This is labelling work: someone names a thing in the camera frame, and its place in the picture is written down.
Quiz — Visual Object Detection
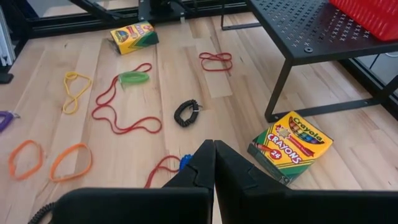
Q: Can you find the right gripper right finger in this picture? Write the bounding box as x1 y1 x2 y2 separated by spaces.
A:
215 140 398 224

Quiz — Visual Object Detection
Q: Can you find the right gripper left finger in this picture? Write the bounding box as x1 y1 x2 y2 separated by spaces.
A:
51 139 215 224

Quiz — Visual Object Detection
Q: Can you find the yellow rubber band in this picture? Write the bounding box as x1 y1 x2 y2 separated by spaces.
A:
62 72 93 115

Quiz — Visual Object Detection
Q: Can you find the green coil keychain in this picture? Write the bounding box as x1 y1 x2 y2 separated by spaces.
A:
118 71 150 91

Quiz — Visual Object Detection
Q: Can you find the Crayola crayon box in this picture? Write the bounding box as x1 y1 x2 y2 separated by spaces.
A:
247 111 334 187
110 21 160 56

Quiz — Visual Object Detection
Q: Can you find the red plastic basket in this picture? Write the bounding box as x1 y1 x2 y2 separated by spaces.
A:
328 0 398 42

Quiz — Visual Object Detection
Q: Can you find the orange rubber band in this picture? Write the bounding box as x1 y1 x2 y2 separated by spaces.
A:
7 139 44 182
49 142 93 183

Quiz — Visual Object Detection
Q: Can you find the long red rubber band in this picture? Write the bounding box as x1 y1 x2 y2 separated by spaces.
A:
91 62 163 135

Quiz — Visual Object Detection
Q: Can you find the black perforated metal riser shelf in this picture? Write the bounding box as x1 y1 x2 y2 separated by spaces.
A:
220 0 398 123

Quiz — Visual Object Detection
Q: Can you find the black table clamp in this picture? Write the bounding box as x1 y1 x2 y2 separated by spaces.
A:
0 73 15 85

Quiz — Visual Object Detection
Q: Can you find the blue coil keychain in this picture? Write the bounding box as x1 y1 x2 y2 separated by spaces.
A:
178 154 194 172

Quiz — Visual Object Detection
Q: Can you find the purple coil keychain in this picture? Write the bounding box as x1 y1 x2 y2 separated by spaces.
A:
0 110 21 133

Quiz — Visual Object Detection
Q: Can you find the aluminium frame post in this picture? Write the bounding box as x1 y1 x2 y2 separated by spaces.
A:
0 6 16 67

